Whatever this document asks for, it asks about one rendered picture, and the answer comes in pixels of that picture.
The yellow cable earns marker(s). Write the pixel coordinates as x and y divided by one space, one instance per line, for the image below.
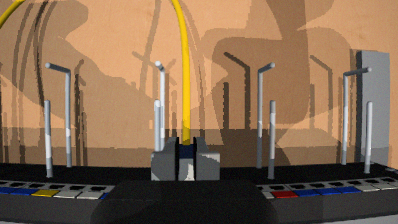
185 64

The white and blue cable plug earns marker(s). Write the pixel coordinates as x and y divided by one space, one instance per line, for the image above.
186 162

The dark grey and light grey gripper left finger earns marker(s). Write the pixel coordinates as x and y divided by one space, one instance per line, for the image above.
165 164

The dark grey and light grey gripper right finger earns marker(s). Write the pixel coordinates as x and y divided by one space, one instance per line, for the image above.
206 164

